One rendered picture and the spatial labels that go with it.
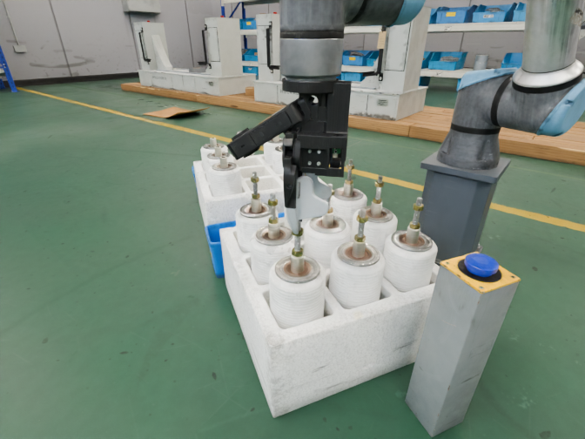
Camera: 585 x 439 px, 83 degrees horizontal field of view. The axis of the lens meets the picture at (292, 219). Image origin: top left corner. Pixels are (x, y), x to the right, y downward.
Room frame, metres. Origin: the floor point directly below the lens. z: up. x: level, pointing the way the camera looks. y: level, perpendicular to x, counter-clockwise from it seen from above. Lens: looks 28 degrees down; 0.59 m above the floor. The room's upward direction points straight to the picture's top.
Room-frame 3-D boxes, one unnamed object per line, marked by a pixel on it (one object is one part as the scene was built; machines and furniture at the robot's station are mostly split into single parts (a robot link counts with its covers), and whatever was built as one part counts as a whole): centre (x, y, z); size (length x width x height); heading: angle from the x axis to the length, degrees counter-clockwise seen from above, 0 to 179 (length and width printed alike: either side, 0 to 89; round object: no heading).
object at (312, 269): (0.45, -0.01, 0.25); 0.08 x 0.08 x 0.01
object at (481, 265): (0.36, -0.25, 0.32); 0.04 x 0.04 x 0.02
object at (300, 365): (0.60, -0.07, 0.09); 0.39 x 0.39 x 0.18; 22
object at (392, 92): (3.13, -0.36, 0.45); 1.45 x 0.57 x 0.74; 51
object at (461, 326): (0.36, -0.25, 0.16); 0.07 x 0.07 x 0.31; 22
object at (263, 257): (0.56, 0.04, 0.16); 0.10 x 0.10 x 0.18
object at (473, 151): (0.87, -0.47, 0.35); 0.15 x 0.15 x 0.10
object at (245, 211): (0.67, 0.08, 0.25); 0.08 x 0.08 x 0.01
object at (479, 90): (0.87, -0.48, 0.47); 0.13 x 0.12 x 0.14; 31
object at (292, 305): (0.45, -0.01, 0.16); 0.10 x 0.10 x 0.18
